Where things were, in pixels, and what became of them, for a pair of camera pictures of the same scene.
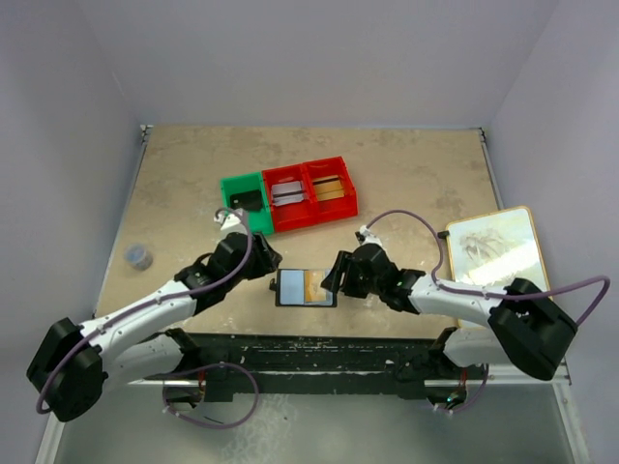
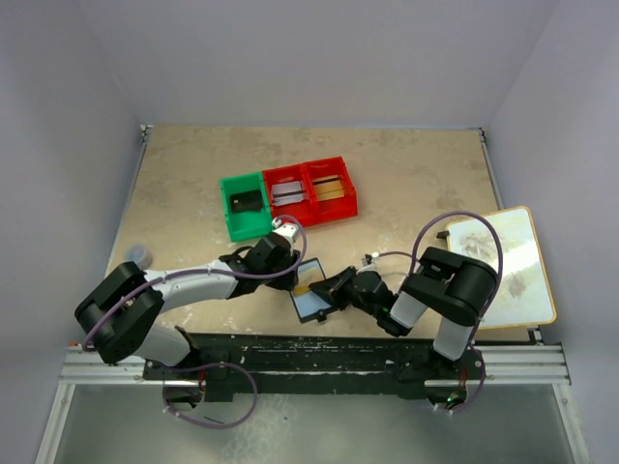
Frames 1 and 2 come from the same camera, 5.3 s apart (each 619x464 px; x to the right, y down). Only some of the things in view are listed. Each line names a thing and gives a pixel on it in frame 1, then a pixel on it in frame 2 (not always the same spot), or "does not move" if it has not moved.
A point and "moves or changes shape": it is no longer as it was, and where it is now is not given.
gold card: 313,292 → 301,289
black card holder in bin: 250,200 does not move
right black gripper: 333,281 → 332,288
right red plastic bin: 332,209 does not move
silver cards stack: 289,192 does not move
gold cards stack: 328,188 does not move
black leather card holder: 303,287 moves or changes shape
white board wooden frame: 490,250 does not move
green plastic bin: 261,221 does not move
